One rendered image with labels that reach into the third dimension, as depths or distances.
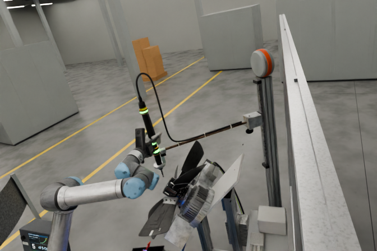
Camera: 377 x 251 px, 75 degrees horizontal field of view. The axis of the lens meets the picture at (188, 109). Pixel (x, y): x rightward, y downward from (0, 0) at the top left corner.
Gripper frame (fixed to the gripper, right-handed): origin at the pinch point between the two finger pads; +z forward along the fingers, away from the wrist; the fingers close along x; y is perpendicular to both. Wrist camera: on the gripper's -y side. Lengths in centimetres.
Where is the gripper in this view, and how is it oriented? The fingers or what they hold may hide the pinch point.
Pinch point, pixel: (153, 131)
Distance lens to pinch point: 139.1
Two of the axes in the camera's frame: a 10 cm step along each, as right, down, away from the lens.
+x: 9.3, -0.6, -3.6
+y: 2.0, 9.1, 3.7
